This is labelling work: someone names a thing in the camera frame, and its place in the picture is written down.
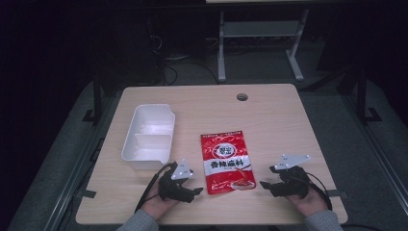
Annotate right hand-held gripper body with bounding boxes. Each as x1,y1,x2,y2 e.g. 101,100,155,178
269,153,312,199

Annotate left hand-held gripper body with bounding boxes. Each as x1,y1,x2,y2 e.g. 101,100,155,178
157,158,197,204

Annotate red seasoning packet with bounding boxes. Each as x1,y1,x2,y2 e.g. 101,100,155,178
200,130,257,195

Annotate white plastic divided bin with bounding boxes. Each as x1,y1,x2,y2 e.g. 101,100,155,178
120,103,176,170

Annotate person's left hand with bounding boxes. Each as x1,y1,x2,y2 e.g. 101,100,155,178
140,183,181,221

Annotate person's right hand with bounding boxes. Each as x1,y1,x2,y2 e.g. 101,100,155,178
284,188,329,218

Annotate black table edge tab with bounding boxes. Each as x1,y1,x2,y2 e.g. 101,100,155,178
326,189,349,199
76,189,97,199

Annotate black metal stand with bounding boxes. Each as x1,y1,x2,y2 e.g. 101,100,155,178
356,67,383,124
82,72,104,125

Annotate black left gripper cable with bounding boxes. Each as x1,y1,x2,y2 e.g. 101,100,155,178
134,161,178,214

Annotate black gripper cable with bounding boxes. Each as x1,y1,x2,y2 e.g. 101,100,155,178
305,171,334,212
134,161,178,214

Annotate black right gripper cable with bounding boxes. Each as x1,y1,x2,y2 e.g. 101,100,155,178
305,171,334,212

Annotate black floor cables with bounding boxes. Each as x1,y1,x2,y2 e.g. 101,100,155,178
147,18,220,87

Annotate white metal desk frame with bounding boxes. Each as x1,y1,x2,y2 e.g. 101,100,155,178
217,9,310,83

